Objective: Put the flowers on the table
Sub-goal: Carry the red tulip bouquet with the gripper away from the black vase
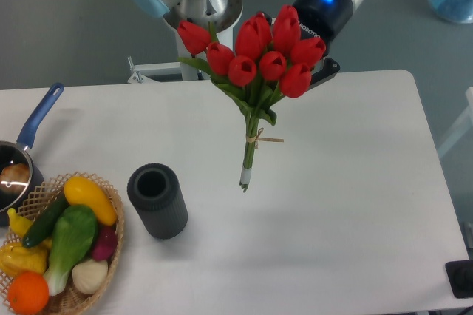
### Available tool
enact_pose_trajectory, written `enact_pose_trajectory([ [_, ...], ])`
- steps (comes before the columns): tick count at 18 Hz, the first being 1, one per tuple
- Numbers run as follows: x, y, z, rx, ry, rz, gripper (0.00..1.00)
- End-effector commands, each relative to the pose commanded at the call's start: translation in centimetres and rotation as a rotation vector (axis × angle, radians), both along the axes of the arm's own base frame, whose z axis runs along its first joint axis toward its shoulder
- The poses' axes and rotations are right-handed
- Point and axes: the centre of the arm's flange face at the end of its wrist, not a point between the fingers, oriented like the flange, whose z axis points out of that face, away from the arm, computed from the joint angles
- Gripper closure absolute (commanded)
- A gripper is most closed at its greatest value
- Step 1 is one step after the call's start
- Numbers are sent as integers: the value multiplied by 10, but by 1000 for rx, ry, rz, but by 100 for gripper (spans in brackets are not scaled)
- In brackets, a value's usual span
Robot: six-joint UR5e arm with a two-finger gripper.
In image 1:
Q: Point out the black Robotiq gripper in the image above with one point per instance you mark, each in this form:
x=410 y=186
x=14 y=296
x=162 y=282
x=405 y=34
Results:
x=323 y=19

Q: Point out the red tulip bouquet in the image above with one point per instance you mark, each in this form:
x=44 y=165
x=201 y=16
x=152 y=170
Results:
x=269 y=61

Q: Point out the dark grey ribbed vase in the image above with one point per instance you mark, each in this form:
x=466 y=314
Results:
x=154 y=191

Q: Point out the black device at table edge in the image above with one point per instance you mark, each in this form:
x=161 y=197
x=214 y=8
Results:
x=460 y=278

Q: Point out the yellow squash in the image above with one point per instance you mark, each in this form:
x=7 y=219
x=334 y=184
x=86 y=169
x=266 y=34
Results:
x=81 y=190

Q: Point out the green bok choy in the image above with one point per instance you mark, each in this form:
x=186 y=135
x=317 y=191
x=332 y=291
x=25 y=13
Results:
x=72 y=237

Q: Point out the white garlic bulb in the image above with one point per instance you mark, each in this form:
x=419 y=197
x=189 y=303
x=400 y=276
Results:
x=89 y=275

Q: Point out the woven wicker basket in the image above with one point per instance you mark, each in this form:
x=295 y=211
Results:
x=70 y=300

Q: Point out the dark green cucumber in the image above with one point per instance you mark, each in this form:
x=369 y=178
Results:
x=44 y=224

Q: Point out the bread roll in pan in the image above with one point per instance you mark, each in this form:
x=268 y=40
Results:
x=14 y=179

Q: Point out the yellow banana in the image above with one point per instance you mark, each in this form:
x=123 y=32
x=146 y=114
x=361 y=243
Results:
x=20 y=225

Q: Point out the yellow bell pepper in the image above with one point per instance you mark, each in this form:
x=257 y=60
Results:
x=15 y=259

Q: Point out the orange fruit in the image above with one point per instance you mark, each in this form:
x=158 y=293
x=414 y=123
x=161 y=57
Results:
x=28 y=293

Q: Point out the blue handled saucepan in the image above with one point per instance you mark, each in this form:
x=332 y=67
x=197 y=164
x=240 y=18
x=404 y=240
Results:
x=18 y=152

